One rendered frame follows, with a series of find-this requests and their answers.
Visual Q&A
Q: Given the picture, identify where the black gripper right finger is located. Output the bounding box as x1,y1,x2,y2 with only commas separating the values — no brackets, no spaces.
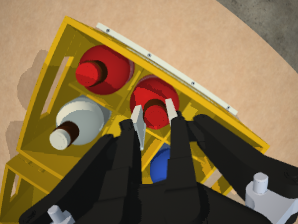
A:
163,98,298,224

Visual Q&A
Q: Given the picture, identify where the yellow divided crate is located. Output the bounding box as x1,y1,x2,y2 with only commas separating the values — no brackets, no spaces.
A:
0,153,61,224
16,16,270,184

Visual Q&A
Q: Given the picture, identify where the white bottle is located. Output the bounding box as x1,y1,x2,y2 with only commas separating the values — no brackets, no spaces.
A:
49,94,112,150

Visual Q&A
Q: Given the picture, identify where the blue bottle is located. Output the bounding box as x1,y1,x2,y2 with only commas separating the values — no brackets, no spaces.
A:
150,142,170,183

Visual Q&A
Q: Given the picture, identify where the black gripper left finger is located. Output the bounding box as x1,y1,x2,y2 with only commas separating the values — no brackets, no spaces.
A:
18,105,146,224

